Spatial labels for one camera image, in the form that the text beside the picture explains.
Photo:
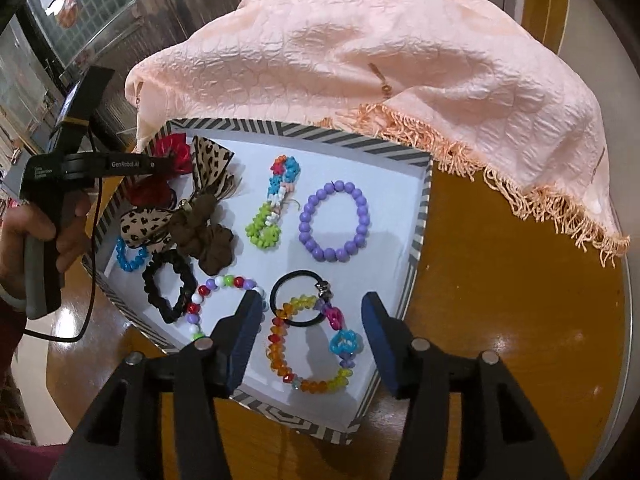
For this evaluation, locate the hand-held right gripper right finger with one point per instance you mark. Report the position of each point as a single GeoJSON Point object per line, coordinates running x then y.
{"type": "Point", "coordinates": [382, 340]}

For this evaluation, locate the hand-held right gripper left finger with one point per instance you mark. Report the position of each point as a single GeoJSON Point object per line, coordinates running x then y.
{"type": "Point", "coordinates": [245, 340]}

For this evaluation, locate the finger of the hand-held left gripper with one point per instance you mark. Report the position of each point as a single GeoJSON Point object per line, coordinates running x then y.
{"type": "Point", "coordinates": [161, 165]}

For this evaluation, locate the black scrunchie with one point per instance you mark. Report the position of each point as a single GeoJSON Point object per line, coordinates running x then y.
{"type": "Point", "coordinates": [150, 280]}

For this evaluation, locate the striped shallow cardboard box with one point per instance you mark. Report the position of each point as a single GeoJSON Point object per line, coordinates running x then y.
{"type": "Point", "coordinates": [387, 200]}

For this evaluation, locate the person's left hand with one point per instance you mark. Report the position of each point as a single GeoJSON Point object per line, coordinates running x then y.
{"type": "Point", "coordinates": [75, 232]}

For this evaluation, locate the peach fringed cloth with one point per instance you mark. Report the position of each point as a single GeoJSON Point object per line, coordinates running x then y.
{"type": "Point", "coordinates": [400, 75]}

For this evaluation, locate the maroon clothing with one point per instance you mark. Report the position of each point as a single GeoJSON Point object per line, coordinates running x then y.
{"type": "Point", "coordinates": [17, 460]}

